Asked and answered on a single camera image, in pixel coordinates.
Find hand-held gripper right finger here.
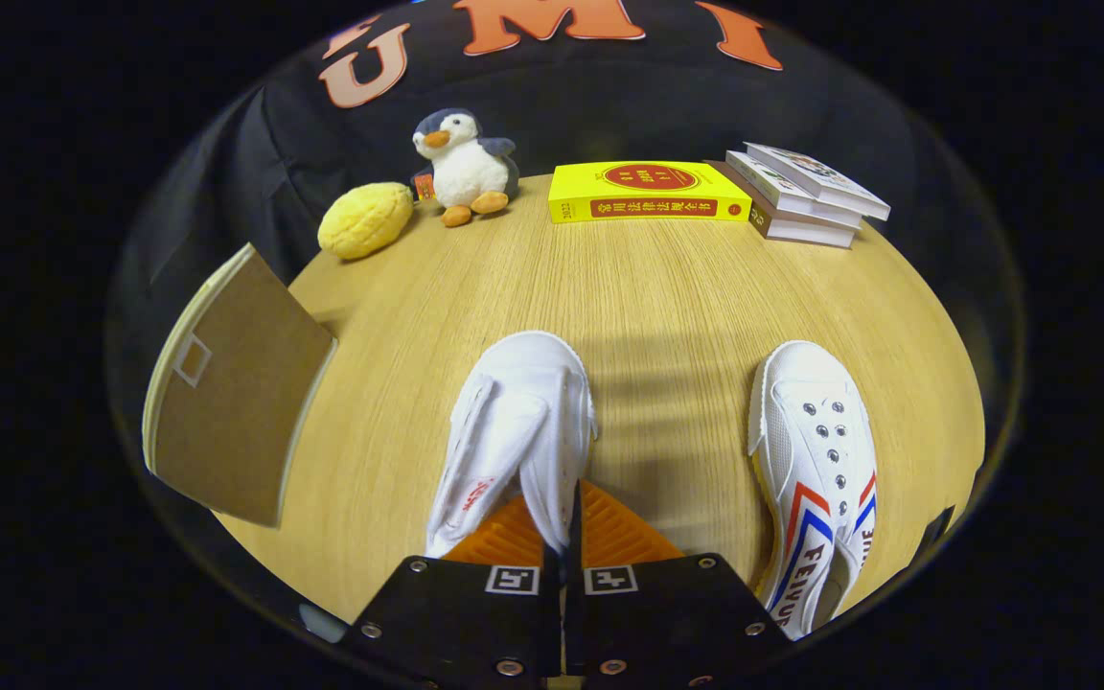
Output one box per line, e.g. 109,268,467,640
564,477,793,690

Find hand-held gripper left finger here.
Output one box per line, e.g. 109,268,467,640
341,484,567,690

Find white shoe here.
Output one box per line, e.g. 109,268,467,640
425,331,599,559
747,340,879,641

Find brown fabric storage box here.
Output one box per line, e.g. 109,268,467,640
142,242,338,528

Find yellow squishy bread toy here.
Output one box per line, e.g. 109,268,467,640
317,182,415,262

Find brown book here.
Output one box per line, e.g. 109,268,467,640
705,160,855,249

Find yellow book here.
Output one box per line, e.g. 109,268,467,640
548,160,753,225

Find penguin plush toy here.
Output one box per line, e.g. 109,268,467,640
410,107,520,228

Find white book with colourful cover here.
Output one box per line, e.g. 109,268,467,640
744,142,892,221

